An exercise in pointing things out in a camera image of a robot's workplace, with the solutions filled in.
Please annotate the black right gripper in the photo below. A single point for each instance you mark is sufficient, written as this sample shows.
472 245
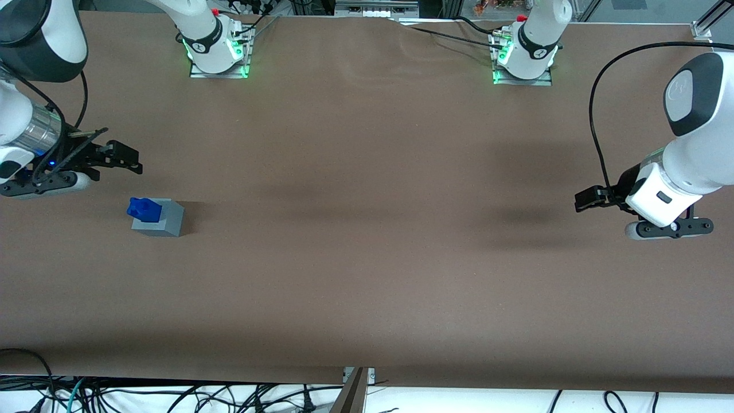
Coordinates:
77 154

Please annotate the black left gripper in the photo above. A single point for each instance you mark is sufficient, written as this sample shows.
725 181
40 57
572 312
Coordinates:
627 183

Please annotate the blue plastic insert part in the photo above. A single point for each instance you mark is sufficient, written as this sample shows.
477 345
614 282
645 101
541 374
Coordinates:
146 211

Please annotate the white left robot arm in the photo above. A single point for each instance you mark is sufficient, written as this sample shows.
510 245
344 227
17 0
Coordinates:
705 149

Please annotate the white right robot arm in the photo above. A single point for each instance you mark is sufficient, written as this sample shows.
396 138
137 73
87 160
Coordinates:
51 34

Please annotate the gray square base block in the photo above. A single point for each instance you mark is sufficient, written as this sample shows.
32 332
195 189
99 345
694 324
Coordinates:
170 223

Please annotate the aluminium corner profile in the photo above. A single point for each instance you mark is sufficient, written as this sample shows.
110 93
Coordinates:
708 23

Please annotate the orange background objects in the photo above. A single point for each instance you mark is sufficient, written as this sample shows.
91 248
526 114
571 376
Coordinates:
493 6

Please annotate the brown table cover sheet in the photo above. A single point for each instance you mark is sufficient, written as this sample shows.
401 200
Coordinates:
367 229

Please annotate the white power strip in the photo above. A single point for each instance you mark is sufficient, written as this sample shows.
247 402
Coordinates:
375 8

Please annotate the aluminium beam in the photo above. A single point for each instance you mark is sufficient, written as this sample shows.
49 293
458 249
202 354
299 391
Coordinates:
352 398

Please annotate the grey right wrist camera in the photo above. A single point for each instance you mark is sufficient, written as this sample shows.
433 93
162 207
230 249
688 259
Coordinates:
46 184

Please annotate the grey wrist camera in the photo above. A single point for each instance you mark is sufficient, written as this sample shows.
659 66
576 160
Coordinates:
46 184
665 228

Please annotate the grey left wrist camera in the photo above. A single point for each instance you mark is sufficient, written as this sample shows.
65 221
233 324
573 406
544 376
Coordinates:
665 228

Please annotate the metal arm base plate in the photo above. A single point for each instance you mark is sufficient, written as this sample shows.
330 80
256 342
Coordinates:
539 81
198 72

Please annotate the aluminium frame post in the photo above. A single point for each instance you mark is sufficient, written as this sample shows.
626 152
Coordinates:
453 7

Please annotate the small metal bracket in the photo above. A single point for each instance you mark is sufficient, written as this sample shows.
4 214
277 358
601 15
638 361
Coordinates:
371 376

